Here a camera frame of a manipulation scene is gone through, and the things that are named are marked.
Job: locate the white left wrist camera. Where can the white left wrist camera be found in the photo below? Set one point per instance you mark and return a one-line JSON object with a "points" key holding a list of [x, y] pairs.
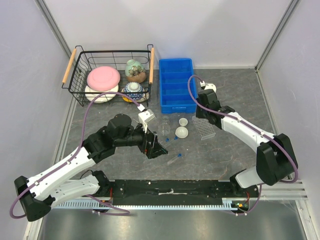
{"points": [[145, 116]]}

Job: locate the pink ceramic plate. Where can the pink ceramic plate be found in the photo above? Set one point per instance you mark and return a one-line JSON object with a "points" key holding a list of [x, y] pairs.
{"points": [[103, 78]]}

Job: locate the green floral ceramic bowl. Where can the green floral ceramic bowl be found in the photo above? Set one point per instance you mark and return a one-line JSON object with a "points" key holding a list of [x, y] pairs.
{"points": [[135, 72]]}

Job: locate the clear glass beaker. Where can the clear glass beaker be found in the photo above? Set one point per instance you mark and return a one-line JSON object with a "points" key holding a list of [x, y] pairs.
{"points": [[164, 129]]}

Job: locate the clear acrylic test tube rack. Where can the clear acrylic test tube rack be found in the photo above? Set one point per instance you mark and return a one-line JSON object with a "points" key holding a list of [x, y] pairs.
{"points": [[204, 128]]}

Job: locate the white ceramic evaporating dish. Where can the white ceramic evaporating dish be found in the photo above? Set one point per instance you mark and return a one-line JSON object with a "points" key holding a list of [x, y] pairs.
{"points": [[181, 132]]}

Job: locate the white ceramic crucible cup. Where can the white ceramic crucible cup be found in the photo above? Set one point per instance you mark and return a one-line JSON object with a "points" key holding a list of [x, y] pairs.
{"points": [[183, 122]]}

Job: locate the black wire basket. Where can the black wire basket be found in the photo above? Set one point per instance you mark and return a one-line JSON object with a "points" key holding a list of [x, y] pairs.
{"points": [[124, 75]]}

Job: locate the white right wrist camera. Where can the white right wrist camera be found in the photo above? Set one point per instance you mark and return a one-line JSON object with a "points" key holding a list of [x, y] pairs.
{"points": [[208, 86]]}

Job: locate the blue white patterned bowl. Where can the blue white patterned bowl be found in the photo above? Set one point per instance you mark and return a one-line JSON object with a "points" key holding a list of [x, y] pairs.
{"points": [[135, 91]]}

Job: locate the light blue cable duct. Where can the light blue cable duct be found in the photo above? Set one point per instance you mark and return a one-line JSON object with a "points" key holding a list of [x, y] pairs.
{"points": [[90, 204]]}

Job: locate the white ceramic bowl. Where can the white ceramic bowl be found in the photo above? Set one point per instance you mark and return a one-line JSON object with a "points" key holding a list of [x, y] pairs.
{"points": [[90, 94]]}

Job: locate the blue plastic compartment bin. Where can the blue plastic compartment bin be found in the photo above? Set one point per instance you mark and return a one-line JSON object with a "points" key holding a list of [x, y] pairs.
{"points": [[174, 86]]}

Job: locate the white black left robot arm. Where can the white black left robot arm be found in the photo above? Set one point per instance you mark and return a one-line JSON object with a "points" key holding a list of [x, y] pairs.
{"points": [[40, 193]]}

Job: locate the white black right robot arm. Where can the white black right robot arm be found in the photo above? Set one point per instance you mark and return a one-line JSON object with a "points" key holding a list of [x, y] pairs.
{"points": [[275, 157]]}

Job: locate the blue capped test tube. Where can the blue capped test tube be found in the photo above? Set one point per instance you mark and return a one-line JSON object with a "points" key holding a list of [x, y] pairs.
{"points": [[173, 141], [174, 159], [165, 142]]}

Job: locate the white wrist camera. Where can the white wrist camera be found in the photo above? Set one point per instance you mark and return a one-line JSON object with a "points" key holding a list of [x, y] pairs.
{"points": [[208, 86], [145, 116]]}

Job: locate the yellow plate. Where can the yellow plate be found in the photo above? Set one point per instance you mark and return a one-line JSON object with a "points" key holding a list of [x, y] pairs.
{"points": [[126, 99]]}

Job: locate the clear glass jar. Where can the clear glass jar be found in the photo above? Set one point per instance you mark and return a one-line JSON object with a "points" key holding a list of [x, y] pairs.
{"points": [[165, 119]]}

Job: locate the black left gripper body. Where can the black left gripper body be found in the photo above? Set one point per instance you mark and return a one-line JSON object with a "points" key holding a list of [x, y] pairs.
{"points": [[147, 147]]}

